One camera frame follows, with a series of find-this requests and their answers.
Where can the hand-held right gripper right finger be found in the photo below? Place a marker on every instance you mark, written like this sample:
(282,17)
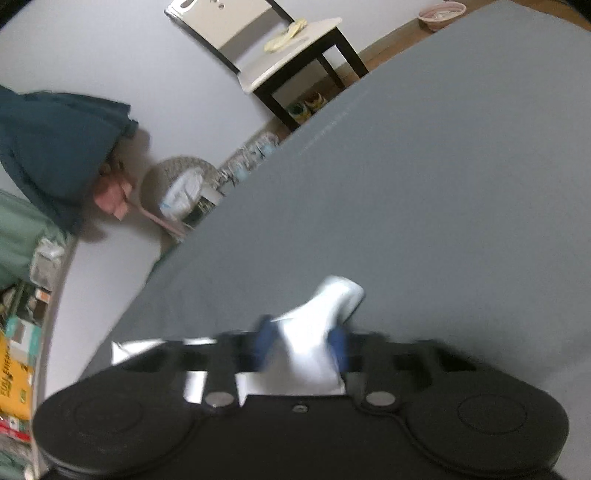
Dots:
(339,346)

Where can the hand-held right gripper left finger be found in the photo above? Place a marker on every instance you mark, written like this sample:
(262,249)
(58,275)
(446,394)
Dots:
(262,344)

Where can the white garment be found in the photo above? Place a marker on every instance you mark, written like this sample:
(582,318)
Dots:
(318,323)

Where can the pink flat stick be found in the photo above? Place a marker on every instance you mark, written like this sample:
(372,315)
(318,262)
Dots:
(161,222)

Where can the grey bed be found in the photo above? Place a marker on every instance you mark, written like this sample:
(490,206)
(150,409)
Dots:
(392,194)

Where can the white plastic bag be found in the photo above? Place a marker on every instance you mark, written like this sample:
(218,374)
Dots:
(182,196)

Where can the group of clear bottles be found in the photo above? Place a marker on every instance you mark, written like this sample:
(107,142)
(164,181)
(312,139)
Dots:
(247,159)

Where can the beige woven basket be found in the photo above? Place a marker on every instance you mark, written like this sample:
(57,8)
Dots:
(161,175)

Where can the pair of colourful shoes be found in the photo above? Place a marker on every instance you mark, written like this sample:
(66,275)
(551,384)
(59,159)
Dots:
(307,108)

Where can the teal and white box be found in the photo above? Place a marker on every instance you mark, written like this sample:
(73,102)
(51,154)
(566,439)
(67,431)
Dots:
(21,337)

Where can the yellow cardboard box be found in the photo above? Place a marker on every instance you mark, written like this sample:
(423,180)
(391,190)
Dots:
(14,378)

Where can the green cloth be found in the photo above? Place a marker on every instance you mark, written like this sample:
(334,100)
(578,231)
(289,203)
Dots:
(21,235)

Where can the dark blue jacket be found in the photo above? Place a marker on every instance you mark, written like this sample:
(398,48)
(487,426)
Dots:
(51,143)

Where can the yellow cloth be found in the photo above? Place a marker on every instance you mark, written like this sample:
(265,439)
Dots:
(284,37)

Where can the pink woven bowl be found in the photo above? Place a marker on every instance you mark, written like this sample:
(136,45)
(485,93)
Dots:
(441,14)

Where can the white chair with dark frame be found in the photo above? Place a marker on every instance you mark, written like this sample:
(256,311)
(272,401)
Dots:
(286,55)

